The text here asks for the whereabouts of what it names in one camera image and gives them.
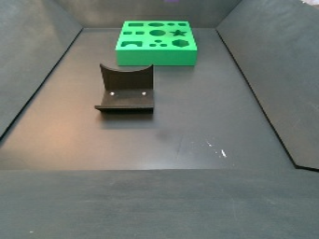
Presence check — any black curved holder stand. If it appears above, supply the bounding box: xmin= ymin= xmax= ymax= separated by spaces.
xmin=95 ymin=64 xmax=155 ymax=112

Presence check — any green shape sorter block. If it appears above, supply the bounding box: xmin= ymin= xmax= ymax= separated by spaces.
xmin=115 ymin=21 xmax=198 ymax=65

